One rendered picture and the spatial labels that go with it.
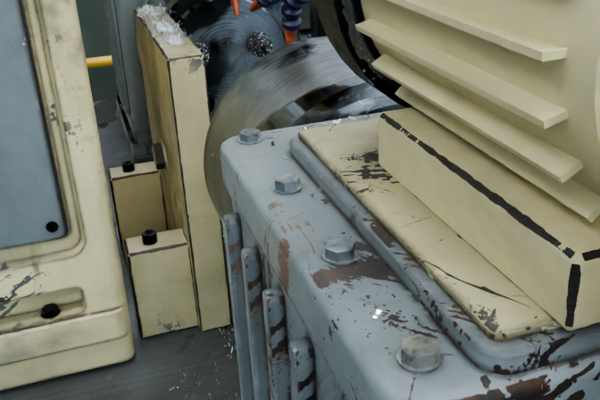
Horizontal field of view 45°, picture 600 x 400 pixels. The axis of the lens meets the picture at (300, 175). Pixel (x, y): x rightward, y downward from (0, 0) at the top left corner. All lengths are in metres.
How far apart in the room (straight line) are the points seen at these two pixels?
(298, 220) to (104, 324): 0.50
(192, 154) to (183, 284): 0.17
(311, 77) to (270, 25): 0.55
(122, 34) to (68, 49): 0.63
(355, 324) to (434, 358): 0.04
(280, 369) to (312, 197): 0.10
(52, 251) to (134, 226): 0.31
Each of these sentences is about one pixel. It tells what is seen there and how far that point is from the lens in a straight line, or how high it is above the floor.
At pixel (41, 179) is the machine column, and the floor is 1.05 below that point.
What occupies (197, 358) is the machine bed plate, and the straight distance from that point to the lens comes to 0.89.
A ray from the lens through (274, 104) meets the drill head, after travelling 0.63.
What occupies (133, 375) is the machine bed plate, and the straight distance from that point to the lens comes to 0.88.
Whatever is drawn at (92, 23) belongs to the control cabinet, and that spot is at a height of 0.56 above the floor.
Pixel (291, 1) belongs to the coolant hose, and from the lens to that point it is 0.78.
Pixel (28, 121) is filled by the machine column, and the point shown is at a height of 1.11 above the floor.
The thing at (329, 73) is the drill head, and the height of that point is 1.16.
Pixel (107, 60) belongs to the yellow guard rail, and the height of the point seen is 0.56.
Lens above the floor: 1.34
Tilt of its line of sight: 24 degrees down
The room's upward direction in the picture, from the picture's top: 3 degrees counter-clockwise
